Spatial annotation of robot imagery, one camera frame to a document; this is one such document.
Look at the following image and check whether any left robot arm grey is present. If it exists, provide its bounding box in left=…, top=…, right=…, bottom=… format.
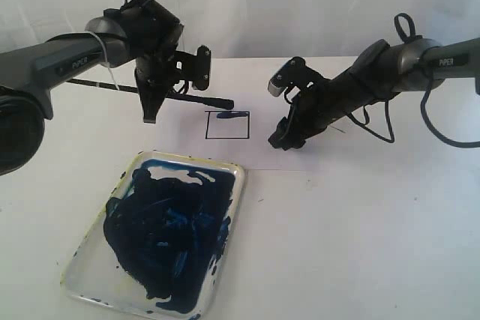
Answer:
left=1, top=0, right=183, bottom=175

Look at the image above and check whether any black paintbrush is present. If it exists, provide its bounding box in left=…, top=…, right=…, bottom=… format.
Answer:
left=68, top=79, right=234, bottom=110

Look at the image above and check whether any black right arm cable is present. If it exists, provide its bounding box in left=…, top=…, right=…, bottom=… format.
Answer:
left=346, top=12, right=480, bottom=148

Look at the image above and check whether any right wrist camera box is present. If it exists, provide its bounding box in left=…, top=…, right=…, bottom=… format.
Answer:
left=267, top=56, right=323, bottom=97

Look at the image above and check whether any white paint tray blue paint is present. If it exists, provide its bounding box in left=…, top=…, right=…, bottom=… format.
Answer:
left=60, top=151, right=246, bottom=319

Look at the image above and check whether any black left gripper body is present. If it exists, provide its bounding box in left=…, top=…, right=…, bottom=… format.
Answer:
left=120, top=0, right=184, bottom=89

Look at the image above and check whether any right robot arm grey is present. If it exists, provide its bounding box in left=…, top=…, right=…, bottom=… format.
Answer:
left=268, top=37, right=479, bottom=151

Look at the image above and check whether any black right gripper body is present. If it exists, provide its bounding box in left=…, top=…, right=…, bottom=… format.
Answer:
left=287, top=74, right=360, bottom=140

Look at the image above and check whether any white paper with square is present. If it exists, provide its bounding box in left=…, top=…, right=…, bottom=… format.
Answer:
left=152, top=100, right=321, bottom=171

